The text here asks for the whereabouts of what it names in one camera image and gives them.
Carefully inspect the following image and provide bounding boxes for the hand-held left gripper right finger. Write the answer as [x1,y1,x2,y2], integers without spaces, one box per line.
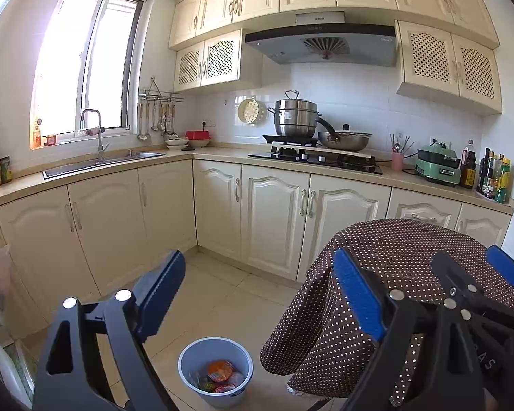
[333,248,486,411]

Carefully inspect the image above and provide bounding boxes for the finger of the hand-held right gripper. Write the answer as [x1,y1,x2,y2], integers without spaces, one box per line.
[486,245,514,288]
[432,252,514,326]

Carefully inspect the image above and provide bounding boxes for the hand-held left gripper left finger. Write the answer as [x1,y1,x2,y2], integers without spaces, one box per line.
[32,250,186,411]

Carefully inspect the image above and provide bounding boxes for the light blue plastic bin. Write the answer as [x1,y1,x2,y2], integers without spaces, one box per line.
[178,337,254,408]

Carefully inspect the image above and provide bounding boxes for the orange snack packet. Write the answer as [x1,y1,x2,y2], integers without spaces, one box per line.
[206,360,236,381]

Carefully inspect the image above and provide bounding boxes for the green yellow label bottle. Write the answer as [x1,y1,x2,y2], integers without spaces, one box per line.
[494,158,511,204]

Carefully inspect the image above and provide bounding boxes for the small sauce bottle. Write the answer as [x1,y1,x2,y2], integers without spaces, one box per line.
[486,151,504,200]

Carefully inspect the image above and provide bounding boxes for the dark glass sauce bottle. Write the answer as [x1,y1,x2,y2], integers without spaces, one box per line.
[476,148,491,193]

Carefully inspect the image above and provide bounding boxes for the large soy sauce bottle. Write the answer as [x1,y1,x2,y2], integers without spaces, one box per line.
[460,139,477,189]

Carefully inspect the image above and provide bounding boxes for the cream lower kitchen cabinets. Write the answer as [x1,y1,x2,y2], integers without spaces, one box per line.
[0,158,512,330]

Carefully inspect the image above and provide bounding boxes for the green electric cooker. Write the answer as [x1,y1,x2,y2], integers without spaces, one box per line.
[413,142,462,188]

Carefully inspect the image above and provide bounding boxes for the black gas stove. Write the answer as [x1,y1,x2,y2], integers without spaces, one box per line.
[248,148,384,176]

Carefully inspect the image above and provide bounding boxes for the steel kitchen sink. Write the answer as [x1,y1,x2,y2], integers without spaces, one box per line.
[43,150,167,180]

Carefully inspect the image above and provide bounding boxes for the beige kitchen countertop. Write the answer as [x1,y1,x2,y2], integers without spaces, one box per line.
[0,146,514,215]

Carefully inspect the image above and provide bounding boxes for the steel wok with glass lid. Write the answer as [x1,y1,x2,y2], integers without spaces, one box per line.
[316,117,373,151]

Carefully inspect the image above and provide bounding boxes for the steel kitchen faucet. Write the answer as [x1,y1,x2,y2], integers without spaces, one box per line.
[79,109,110,164]

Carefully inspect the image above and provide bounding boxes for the red plastic box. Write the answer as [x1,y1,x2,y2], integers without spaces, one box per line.
[185,130,212,148]

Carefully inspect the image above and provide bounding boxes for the row of hanging steel utensils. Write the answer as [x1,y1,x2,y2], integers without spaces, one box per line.
[137,102,177,142]

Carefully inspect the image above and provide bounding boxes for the white cabinet with green glass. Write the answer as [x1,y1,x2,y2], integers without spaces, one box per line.
[0,304,35,409]

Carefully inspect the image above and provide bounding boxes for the black induction cooker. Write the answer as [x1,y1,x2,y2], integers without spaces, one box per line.
[263,134,322,146]

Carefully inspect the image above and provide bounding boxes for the steel steamer pot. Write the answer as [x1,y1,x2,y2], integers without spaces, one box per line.
[267,91,323,138]

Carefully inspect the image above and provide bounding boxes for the cream round strainer basket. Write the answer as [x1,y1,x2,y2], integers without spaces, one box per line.
[237,98,267,126]

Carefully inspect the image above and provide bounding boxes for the sliding kitchen window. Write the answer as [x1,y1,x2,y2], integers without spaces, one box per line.
[30,0,145,150]

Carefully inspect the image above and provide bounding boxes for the grey range hood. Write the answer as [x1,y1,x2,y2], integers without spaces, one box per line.
[244,11,399,68]

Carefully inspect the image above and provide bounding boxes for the metal wall utensil rack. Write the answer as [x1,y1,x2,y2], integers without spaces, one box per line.
[139,76,185,103]

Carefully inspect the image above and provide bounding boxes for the cream lattice door wall cabinet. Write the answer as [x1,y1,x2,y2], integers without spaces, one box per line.
[174,29,264,92]
[395,19,504,116]

